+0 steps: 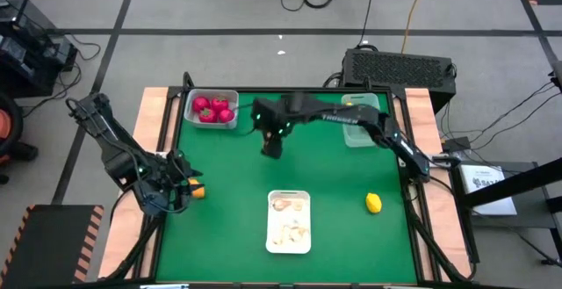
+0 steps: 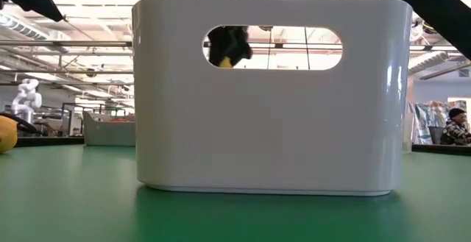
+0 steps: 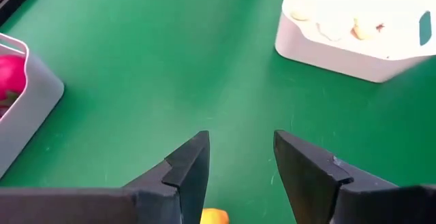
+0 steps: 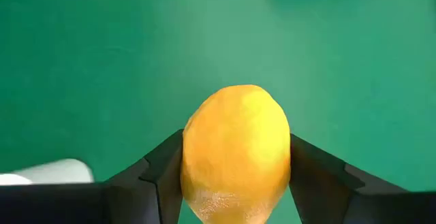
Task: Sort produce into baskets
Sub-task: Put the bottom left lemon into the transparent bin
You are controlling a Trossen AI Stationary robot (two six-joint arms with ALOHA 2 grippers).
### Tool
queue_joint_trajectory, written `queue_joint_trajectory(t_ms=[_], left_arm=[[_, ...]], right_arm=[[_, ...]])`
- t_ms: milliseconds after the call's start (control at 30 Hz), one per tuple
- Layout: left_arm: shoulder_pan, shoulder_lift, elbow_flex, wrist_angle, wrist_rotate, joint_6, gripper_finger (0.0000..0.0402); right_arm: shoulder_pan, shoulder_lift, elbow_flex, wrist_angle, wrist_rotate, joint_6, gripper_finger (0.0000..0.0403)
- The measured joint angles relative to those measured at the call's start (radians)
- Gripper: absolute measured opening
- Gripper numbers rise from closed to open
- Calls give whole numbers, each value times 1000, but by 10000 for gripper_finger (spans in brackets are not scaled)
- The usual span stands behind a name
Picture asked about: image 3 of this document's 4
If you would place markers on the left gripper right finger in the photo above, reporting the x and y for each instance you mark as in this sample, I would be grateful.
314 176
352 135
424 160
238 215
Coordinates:
357 207

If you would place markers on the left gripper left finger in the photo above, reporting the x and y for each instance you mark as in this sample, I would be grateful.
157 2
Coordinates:
102 207

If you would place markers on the yellow toy lemon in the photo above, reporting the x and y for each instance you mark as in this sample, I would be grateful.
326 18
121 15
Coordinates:
214 216

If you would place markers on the red toy tomato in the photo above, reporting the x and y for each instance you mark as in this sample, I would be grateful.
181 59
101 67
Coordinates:
10 74

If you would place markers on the white plastic basket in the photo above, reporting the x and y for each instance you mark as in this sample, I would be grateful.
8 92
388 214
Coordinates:
37 108
340 64

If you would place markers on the green table mat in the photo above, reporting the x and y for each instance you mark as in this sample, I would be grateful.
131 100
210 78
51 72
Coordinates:
170 64

